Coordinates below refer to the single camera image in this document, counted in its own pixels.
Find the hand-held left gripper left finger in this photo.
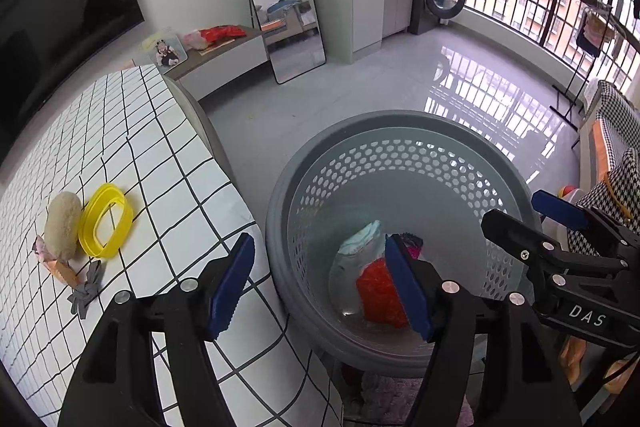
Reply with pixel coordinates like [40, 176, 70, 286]
[57, 232, 257, 427]

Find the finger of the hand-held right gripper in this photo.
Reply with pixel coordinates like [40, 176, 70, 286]
[481, 208, 566, 275]
[531, 190, 640, 253]

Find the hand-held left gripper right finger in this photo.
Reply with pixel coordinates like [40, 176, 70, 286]
[384, 234, 583, 427]

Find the red plastic bag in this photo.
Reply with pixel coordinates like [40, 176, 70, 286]
[356, 257, 411, 328]

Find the pink plastic shuttlecock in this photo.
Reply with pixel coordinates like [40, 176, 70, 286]
[397, 233, 425, 260]

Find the white and blue packet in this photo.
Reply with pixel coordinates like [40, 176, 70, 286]
[331, 221, 388, 315]

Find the grey perforated plastic basket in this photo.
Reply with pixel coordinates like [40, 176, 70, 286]
[265, 109, 543, 380]

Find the houndstooth sofa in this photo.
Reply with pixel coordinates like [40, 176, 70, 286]
[565, 79, 640, 258]

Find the pink rug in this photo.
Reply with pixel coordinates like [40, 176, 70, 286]
[345, 372, 473, 427]

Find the small grey clip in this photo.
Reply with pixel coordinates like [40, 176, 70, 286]
[69, 259, 104, 319]

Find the pink snack packet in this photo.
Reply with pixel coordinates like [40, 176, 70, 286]
[32, 234, 83, 285]

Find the beige fuzzy ball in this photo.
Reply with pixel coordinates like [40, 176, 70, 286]
[44, 191, 82, 260]

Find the black clothes rack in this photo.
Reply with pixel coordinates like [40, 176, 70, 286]
[550, 4, 628, 148]

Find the low grey side cabinet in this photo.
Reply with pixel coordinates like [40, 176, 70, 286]
[165, 25, 268, 102]

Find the red cloth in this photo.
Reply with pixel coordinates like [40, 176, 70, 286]
[200, 25, 247, 45]

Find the yellow plastic ring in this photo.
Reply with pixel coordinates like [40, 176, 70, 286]
[77, 183, 135, 258]

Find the photo frame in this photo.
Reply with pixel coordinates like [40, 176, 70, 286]
[141, 27, 189, 75]

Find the black wall television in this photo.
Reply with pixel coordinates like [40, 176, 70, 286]
[0, 0, 146, 158]

